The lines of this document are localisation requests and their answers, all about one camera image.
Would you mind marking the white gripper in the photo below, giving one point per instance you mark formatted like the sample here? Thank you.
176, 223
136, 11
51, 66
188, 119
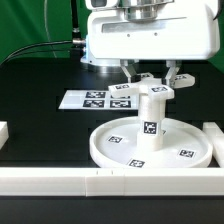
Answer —
155, 29

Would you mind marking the white cross-shaped table base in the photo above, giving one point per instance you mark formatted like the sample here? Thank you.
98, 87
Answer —
152, 87

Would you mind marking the white round table top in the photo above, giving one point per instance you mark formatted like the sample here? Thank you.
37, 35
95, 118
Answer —
123, 143

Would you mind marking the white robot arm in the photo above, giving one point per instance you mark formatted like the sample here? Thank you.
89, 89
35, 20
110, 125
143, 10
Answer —
122, 32

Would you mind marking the white marker tag plate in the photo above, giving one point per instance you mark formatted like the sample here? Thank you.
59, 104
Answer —
96, 100

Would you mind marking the white right barrier block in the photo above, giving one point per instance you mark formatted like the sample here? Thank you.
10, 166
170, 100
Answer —
216, 136

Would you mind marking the white barrier block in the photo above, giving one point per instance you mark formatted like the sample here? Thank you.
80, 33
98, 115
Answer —
4, 135
216, 136

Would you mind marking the white left barrier block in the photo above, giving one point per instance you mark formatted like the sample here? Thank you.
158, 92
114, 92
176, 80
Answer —
4, 135

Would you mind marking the black cable connector post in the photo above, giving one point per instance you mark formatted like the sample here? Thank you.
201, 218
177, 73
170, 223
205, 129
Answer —
78, 20

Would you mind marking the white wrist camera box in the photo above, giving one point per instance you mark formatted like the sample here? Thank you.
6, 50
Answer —
101, 4

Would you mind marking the white front barrier rail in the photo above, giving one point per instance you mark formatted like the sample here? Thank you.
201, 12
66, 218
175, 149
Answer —
111, 182

